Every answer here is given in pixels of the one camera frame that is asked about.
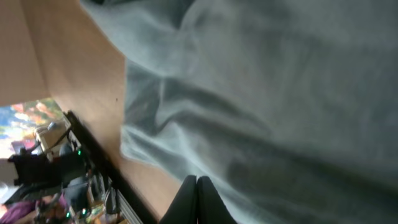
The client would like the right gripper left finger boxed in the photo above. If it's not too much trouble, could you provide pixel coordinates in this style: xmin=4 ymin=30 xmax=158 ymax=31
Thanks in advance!
xmin=159 ymin=175 xmax=197 ymax=224

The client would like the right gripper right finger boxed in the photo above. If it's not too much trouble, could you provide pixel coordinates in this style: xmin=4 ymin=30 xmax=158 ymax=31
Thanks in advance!
xmin=197 ymin=176 xmax=237 ymax=224

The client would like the light blue t-shirt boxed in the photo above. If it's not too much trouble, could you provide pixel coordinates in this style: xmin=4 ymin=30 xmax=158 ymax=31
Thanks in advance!
xmin=81 ymin=0 xmax=397 ymax=223

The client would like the cluttered equipment beyond table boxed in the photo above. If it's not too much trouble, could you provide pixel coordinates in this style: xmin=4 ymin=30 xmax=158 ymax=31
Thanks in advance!
xmin=1 ymin=98 xmax=115 ymax=223

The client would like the metal rail below table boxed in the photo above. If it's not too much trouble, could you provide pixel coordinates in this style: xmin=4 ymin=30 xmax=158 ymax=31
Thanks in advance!
xmin=104 ymin=187 xmax=143 ymax=224

